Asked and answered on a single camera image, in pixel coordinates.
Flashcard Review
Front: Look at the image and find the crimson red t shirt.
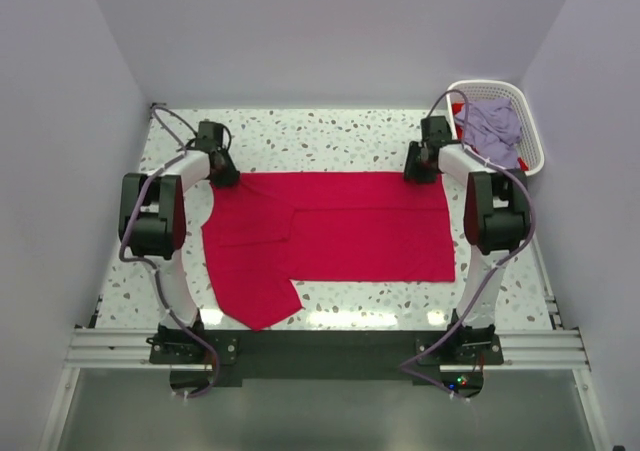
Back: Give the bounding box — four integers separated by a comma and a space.
201, 172, 456, 331

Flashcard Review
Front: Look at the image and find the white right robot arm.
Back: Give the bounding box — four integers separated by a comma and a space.
403, 116, 535, 364

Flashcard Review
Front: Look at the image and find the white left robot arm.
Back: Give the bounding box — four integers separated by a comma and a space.
118, 121, 240, 363

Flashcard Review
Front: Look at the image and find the red t shirt in basket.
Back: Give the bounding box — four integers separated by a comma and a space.
451, 101, 530, 173

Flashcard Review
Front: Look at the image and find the lavender t shirt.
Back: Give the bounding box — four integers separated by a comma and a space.
453, 97, 524, 170

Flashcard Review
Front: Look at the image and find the white perforated laundry basket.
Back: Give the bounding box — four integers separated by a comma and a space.
448, 79, 545, 177

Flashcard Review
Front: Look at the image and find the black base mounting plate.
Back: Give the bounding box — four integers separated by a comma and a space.
147, 327, 504, 397

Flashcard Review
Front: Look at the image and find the aluminium extrusion rail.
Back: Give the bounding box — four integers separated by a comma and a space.
64, 328, 590, 370

